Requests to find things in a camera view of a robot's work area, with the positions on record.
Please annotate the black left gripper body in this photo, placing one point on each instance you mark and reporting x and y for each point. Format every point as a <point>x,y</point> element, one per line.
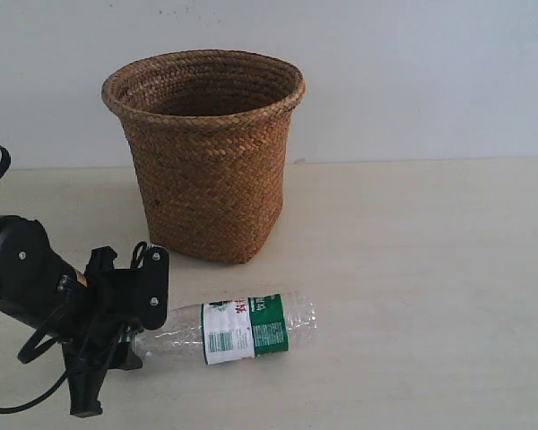
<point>98,302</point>

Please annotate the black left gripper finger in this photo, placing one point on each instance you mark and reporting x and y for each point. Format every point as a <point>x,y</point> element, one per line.
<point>122,355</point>
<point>84,382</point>

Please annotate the clear plastic bottle green label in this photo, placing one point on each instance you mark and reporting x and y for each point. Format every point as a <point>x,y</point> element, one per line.
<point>228,331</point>

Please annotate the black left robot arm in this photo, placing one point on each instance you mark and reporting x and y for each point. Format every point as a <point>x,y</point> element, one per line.
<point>28,287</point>

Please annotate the brown woven wicker basket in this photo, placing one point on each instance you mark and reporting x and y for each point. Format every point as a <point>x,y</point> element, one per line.
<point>208,131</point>

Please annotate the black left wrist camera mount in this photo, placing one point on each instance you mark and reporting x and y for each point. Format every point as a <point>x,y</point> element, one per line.
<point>150,295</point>

